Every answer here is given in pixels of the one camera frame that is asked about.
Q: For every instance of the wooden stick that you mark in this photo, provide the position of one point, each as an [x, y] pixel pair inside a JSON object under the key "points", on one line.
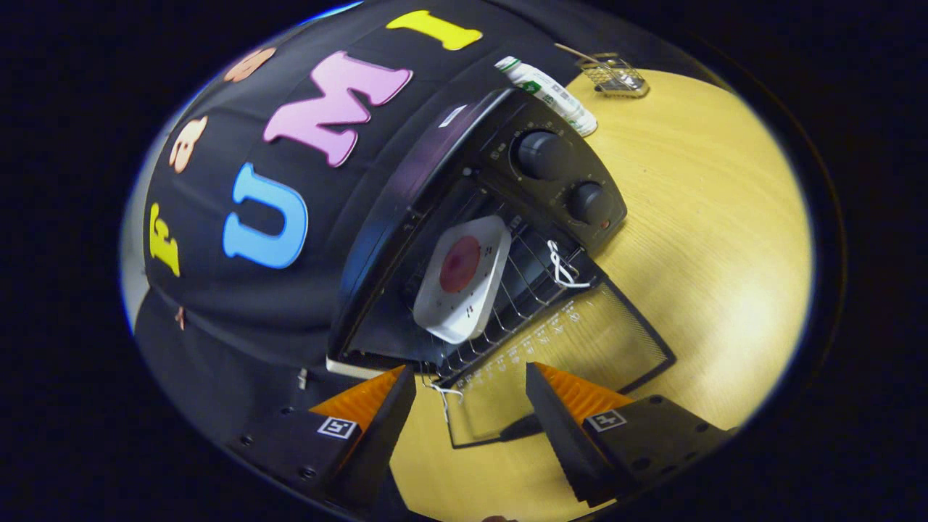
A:
{"points": [[576, 53]]}

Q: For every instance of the white green drink bottle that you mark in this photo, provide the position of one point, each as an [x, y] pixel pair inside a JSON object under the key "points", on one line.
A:
{"points": [[551, 93]]}

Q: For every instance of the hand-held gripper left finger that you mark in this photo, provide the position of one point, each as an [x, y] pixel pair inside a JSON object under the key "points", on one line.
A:
{"points": [[380, 442]]}

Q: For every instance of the white square plate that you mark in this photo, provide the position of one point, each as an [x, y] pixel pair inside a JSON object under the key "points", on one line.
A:
{"points": [[457, 319]]}

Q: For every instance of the pink ham slice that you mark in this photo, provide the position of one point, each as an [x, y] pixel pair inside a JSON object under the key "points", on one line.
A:
{"points": [[460, 264]]}

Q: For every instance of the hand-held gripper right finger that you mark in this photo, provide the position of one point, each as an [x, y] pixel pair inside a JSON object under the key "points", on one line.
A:
{"points": [[558, 435]]}

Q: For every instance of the black toaster oven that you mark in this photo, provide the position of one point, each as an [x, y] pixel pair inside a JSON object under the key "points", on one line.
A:
{"points": [[406, 188]]}

